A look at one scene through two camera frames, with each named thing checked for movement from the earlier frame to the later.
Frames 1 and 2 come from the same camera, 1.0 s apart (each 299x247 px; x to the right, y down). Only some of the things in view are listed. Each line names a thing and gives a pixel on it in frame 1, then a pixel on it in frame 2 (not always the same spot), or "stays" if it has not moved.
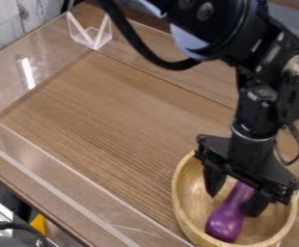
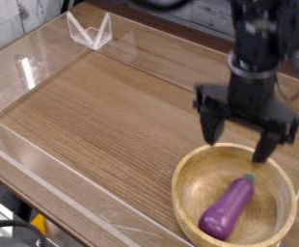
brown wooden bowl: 196,206 stays
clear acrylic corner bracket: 94,38 stays
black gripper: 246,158 -> 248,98
